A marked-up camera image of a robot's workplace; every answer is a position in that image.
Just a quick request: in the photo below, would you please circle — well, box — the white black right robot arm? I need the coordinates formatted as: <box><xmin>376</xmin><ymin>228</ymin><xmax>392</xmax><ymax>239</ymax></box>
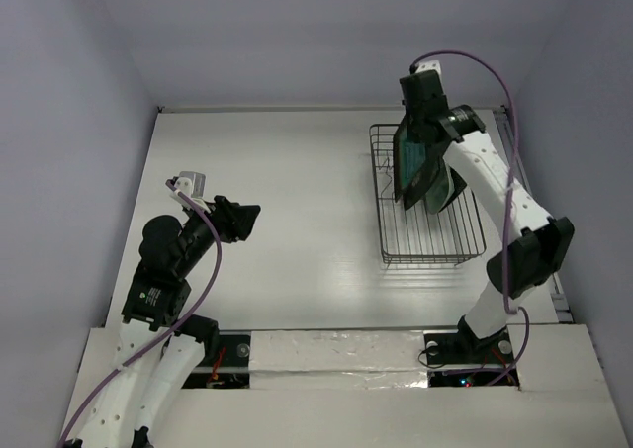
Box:
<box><xmin>393</xmin><ymin>61</ymin><xmax>575</xmax><ymax>361</ymax></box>

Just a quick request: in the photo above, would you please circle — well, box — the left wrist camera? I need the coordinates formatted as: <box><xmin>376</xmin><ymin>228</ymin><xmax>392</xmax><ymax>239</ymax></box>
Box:
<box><xmin>166</xmin><ymin>171</ymin><xmax>206</xmax><ymax>202</ymax></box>

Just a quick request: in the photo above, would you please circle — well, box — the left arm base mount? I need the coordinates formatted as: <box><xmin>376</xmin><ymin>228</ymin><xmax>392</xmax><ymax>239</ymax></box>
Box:
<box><xmin>182</xmin><ymin>332</ymin><xmax>251</xmax><ymax>390</ymax></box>

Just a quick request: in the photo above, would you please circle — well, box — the black white floral square plate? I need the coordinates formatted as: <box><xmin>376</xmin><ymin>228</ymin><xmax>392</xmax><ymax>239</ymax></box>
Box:
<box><xmin>404</xmin><ymin>145</ymin><xmax>445</xmax><ymax>210</ymax></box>

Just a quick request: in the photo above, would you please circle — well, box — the black wire dish rack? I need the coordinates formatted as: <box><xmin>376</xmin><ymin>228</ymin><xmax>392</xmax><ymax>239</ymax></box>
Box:
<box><xmin>369</xmin><ymin>124</ymin><xmax>487</xmax><ymax>265</ymax></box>

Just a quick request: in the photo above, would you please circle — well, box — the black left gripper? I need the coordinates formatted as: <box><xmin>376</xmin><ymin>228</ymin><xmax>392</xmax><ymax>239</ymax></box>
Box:
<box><xmin>175</xmin><ymin>193</ymin><xmax>259</xmax><ymax>274</ymax></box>

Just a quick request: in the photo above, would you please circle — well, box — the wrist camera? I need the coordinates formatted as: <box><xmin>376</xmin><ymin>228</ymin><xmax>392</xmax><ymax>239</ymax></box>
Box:
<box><xmin>166</xmin><ymin>171</ymin><xmax>206</xmax><ymax>202</ymax></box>
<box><xmin>409</xmin><ymin>60</ymin><xmax>441</xmax><ymax>75</ymax></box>

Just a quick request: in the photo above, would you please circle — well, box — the square teal black plate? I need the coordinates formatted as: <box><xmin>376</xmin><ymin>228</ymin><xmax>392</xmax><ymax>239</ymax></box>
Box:
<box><xmin>393</xmin><ymin>120</ymin><xmax>443</xmax><ymax>209</ymax></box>

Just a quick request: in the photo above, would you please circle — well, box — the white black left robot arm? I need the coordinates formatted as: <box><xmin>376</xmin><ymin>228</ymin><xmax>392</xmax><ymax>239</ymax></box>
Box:
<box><xmin>59</xmin><ymin>196</ymin><xmax>261</xmax><ymax>447</ymax></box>

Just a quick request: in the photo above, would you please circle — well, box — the light green round plate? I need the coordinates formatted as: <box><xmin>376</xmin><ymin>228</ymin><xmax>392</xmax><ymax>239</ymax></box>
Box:
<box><xmin>424</xmin><ymin>163</ymin><xmax>455</xmax><ymax>215</ymax></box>

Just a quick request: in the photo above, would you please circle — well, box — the white foil covered front board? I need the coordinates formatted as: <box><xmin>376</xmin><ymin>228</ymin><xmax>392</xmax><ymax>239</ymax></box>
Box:
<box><xmin>248</xmin><ymin>330</ymin><xmax>428</xmax><ymax>390</ymax></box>

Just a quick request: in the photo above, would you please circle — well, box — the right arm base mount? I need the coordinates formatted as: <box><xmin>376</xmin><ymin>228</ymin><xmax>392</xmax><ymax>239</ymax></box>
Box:
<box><xmin>418</xmin><ymin>331</ymin><xmax>519</xmax><ymax>388</ymax></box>

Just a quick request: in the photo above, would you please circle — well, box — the black floral rear plate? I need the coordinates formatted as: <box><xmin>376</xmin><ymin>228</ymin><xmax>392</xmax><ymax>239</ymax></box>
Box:
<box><xmin>445</xmin><ymin>168</ymin><xmax>466</xmax><ymax>206</ymax></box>

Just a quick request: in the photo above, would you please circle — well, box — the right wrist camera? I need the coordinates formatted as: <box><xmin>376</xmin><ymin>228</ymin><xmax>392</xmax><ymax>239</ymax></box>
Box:
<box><xmin>409</xmin><ymin>60</ymin><xmax>441</xmax><ymax>75</ymax></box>

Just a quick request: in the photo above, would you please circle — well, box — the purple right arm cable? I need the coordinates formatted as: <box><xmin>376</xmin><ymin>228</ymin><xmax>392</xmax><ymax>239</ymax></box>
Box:
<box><xmin>409</xmin><ymin>49</ymin><xmax>531</xmax><ymax>388</ymax></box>

